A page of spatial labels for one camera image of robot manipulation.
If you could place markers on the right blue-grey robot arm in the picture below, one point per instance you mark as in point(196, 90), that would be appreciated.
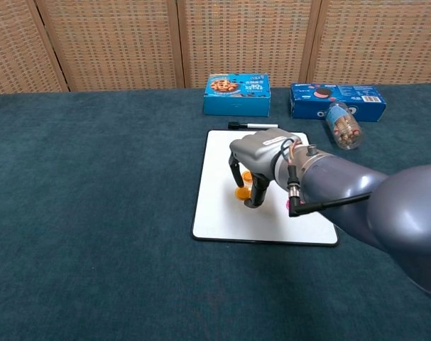
point(343, 177)

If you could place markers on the clear snack jar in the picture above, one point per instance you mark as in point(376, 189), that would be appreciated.
point(343, 128)

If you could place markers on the dark blue Oreo box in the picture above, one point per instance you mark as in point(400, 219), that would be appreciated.
point(307, 106)

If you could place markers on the white board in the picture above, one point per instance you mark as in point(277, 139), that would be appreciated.
point(215, 220)

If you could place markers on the orange round magnet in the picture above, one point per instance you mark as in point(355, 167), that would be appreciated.
point(248, 176)
point(240, 193)

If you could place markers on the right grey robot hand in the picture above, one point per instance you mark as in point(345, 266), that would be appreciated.
point(257, 149)

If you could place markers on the dark teal table cloth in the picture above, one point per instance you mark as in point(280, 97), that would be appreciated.
point(94, 213)

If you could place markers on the light blue cookie box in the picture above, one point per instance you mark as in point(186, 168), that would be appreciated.
point(236, 103)

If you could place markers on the woven bamboo folding screen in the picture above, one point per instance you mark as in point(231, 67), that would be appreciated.
point(112, 42)

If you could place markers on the black and white marker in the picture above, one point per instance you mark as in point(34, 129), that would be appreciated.
point(257, 126)

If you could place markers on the pink round magnet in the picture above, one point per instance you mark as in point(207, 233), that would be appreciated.
point(287, 205)

